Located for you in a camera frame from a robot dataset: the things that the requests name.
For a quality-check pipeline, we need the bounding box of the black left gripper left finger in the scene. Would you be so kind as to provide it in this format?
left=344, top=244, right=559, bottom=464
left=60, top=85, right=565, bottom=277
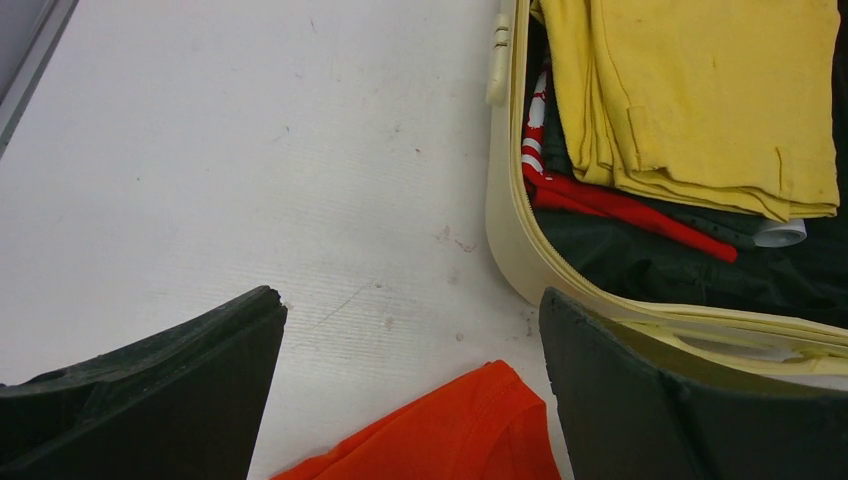
left=1, top=286, right=287, bottom=479

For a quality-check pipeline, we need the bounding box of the dark grey dotted cloth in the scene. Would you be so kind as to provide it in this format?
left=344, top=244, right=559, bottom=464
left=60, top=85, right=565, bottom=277
left=541, top=92, right=761, bottom=251

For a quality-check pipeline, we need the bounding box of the yellow t-shirt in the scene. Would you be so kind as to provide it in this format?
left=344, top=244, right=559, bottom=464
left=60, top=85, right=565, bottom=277
left=531, top=0, right=840, bottom=222

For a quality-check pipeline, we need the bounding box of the yellow suitcase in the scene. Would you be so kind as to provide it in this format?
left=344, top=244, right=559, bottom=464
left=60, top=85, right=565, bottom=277
left=485, top=1, right=847, bottom=377

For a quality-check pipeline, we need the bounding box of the red printed t-shirt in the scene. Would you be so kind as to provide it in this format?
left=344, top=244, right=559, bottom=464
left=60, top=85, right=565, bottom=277
left=520, top=62, right=738, bottom=263

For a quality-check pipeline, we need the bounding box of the orange t-shirt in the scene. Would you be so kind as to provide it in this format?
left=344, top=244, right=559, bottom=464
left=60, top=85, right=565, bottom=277
left=279, top=360, right=560, bottom=479

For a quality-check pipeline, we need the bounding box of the white spray bottle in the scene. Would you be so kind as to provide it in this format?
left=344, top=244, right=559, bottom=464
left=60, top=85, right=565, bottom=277
left=753, top=219, right=807, bottom=248

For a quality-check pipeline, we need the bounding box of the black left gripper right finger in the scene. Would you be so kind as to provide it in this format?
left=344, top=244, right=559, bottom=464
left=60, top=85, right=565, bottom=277
left=539, top=288, right=847, bottom=479

